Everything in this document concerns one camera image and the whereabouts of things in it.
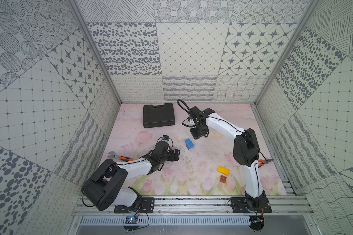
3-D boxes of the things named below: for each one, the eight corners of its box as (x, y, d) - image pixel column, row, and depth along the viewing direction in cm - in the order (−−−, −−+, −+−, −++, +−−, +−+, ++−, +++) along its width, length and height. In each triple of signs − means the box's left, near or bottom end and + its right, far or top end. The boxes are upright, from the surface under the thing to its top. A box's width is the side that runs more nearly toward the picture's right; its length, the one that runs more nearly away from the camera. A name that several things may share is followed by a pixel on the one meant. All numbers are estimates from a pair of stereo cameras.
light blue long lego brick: (189, 151, 95) (189, 147, 91) (184, 144, 99) (184, 139, 94) (193, 148, 97) (194, 144, 92) (188, 142, 100) (188, 137, 95)
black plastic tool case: (143, 129, 106) (141, 124, 102) (144, 109, 119) (143, 105, 114) (175, 126, 108) (175, 121, 104) (173, 107, 121) (173, 102, 116)
